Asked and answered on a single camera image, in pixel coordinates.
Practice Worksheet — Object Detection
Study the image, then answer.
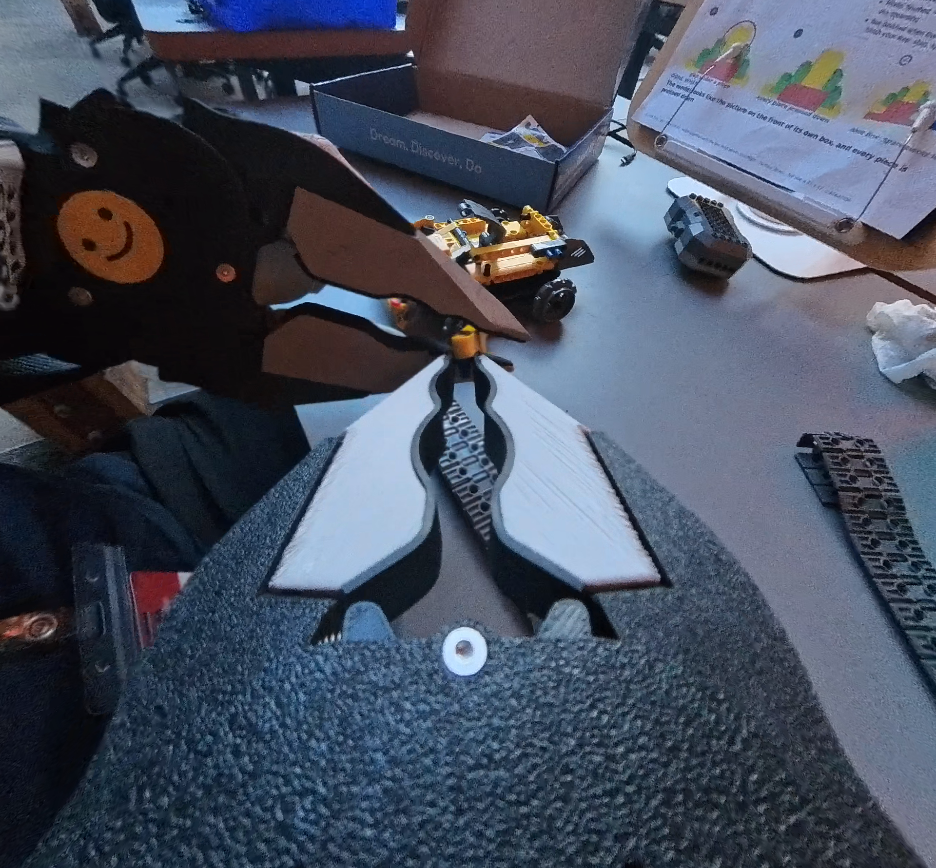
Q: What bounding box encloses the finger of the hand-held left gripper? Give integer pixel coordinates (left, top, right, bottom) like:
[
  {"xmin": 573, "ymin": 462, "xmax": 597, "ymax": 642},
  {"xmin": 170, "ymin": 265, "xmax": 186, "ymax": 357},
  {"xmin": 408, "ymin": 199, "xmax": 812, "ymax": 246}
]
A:
[
  {"xmin": 261, "ymin": 301, "xmax": 458, "ymax": 394},
  {"xmin": 252, "ymin": 187, "xmax": 532, "ymax": 343}
]

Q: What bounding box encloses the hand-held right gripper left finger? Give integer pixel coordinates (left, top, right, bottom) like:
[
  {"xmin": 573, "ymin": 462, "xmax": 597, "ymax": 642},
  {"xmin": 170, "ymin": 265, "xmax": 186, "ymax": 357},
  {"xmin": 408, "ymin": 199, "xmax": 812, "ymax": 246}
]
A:
[{"xmin": 267, "ymin": 355, "xmax": 454, "ymax": 644}]

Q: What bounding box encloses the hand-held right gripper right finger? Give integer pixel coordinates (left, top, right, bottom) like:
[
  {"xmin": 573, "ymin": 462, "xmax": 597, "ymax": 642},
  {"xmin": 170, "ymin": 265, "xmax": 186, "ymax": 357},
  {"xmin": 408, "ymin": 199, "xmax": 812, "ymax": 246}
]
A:
[{"xmin": 474, "ymin": 355, "xmax": 664, "ymax": 641}]

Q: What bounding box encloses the grey toy track strip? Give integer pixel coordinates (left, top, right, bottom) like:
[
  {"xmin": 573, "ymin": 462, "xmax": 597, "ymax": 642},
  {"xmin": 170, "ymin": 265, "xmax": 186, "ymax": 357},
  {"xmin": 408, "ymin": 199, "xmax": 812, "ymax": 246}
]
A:
[
  {"xmin": 437, "ymin": 399, "xmax": 502, "ymax": 549},
  {"xmin": 795, "ymin": 431, "xmax": 936, "ymax": 688}
]

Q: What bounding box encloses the small yellow black brick piece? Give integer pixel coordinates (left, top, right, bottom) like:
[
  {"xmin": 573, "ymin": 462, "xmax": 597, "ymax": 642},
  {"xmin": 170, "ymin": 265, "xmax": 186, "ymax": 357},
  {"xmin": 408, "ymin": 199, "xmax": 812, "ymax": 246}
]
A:
[{"xmin": 439, "ymin": 323, "xmax": 515, "ymax": 373}]

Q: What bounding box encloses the yellow toy brick vehicle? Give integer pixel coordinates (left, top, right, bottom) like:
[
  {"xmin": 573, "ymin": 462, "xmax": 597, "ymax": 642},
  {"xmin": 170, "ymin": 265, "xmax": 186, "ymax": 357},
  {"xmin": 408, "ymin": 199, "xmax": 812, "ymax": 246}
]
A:
[{"xmin": 411, "ymin": 199, "xmax": 595, "ymax": 323}]

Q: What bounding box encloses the person's dark clothing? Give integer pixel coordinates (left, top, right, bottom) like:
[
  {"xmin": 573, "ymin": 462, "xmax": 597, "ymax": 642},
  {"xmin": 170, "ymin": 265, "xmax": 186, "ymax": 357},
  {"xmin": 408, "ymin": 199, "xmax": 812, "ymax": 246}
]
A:
[{"xmin": 0, "ymin": 391, "xmax": 313, "ymax": 868}]

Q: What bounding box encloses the wooden table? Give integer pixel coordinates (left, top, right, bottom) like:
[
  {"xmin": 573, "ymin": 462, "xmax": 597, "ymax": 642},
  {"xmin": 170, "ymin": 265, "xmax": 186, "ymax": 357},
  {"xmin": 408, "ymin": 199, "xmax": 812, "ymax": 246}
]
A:
[{"xmin": 141, "ymin": 24, "xmax": 415, "ymax": 84}]

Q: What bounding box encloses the small plastic parts packet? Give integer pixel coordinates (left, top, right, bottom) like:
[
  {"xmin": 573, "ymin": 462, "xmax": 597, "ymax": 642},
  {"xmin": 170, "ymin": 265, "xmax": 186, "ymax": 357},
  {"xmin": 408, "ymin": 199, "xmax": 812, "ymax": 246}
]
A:
[{"xmin": 485, "ymin": 116, "xmax": 569, "ymax": 154}]

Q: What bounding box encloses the black office chair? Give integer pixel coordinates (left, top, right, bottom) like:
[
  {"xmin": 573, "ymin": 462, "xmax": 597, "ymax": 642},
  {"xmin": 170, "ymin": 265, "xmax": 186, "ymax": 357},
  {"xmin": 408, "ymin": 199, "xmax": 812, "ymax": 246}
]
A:
[{"xmin": 72, "ymin": 0, "xmax": 174, "ymax": 106}]

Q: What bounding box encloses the blue cardboard box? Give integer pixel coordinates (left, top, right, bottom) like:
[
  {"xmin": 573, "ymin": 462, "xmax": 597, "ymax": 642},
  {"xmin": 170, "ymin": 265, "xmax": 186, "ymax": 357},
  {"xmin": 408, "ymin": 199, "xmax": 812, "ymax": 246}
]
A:
[{"xmin": 309, "ymin": 0, "xmax": 668, "ymax": 212}]

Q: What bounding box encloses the small black red device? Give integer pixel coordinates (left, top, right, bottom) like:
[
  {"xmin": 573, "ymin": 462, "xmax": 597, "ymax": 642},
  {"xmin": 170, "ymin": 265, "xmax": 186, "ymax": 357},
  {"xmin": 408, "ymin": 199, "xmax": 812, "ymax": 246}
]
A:
[{"xmin": 70, "ymin": 544, "xmax": 193, "ymax": 717}]

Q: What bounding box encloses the grey brick block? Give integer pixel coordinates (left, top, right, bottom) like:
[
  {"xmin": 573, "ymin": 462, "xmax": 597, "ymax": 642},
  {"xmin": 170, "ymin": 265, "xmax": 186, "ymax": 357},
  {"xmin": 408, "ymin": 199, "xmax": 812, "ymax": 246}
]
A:
[{"xmin": 663, "ymin": 193, "xmax": 754, "ymax": 278}]

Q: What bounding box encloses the white stand base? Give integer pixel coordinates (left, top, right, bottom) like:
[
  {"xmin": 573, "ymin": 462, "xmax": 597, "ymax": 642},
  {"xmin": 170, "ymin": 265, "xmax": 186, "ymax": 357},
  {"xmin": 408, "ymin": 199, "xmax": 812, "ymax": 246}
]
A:
[{"xmin": 667, "ymin": 175, "xmax": 867, "ymax": 282}]

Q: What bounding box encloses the crumpled white tissue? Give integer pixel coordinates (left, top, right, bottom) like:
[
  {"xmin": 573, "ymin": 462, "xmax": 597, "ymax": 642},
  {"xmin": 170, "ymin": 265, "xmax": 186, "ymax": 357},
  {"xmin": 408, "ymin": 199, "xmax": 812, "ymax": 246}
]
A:
[{"xmin": 866, "ymin": 298, "xmax": 936, "ymax": 384}]

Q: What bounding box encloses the instruction sheet on stand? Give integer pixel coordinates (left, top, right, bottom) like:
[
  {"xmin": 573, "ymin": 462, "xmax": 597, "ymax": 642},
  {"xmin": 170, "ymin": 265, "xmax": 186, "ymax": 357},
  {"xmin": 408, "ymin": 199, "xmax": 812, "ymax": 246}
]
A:
[{"xmin": 626, "ymin": 0, "xmax": 936, "ymax": 274}]

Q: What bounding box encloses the printed instruction sheet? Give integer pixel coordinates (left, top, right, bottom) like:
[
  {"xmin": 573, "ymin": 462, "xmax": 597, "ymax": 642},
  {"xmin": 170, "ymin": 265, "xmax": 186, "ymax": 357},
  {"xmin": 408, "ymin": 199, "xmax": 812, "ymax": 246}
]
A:
[{"xmin": 631, "ymin": 0, "xmax": 936, "ymax": 242}]

